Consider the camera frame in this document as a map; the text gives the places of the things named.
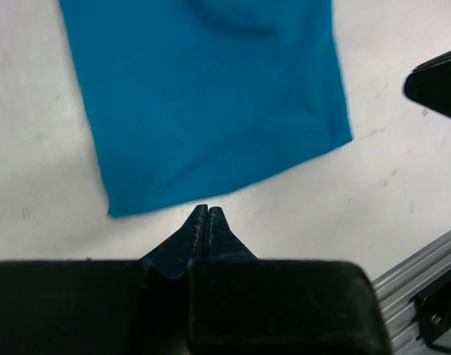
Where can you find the blue t shirt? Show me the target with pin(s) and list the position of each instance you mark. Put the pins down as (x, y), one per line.
(192, 99)

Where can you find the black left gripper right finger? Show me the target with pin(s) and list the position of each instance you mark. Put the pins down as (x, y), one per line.
(239, 304)

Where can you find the aluminium rail frame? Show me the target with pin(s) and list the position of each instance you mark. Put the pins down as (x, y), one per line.
(397, 288)

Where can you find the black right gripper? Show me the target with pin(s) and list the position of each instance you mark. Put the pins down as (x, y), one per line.
(429, 84)

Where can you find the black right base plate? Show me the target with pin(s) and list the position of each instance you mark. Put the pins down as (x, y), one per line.
(433, 314)

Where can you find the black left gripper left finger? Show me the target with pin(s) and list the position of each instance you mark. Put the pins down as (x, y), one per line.
(100, 306)

